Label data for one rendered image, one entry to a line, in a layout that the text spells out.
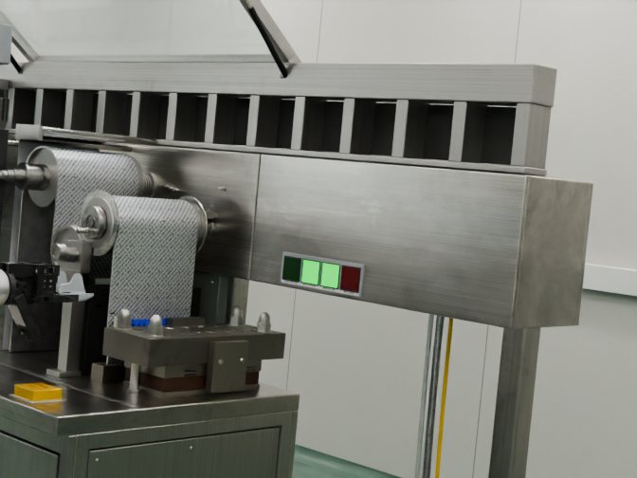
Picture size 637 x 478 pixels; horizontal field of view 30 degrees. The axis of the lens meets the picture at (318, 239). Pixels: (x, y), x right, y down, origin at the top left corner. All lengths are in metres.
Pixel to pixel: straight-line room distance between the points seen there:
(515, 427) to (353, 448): 3.27
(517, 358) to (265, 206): 0.69
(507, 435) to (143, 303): 0.86
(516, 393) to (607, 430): 2.43
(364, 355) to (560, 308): 3.26
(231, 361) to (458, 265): 0.57
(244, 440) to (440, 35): 3.15
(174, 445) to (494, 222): 0.81
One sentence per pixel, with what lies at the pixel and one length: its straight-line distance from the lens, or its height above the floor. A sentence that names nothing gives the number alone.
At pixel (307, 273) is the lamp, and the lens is 2.66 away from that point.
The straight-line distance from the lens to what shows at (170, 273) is 2.77.
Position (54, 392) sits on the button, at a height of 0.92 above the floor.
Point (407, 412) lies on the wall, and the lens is 5.52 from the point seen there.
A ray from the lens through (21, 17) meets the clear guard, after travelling 3.50.
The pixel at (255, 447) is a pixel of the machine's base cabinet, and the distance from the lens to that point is 2.69.
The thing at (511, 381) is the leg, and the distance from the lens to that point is 2.53.
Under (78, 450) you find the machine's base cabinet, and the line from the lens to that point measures 2.38.
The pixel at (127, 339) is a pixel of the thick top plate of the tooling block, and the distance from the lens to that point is 2.57.
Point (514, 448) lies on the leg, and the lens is 2.55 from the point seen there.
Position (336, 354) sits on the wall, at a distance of 5.79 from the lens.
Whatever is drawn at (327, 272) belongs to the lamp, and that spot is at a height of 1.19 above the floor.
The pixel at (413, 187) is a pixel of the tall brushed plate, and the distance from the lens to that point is 2.48.
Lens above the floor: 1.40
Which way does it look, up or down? 3 degrees down
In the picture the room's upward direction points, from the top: 5 degrees clockwise
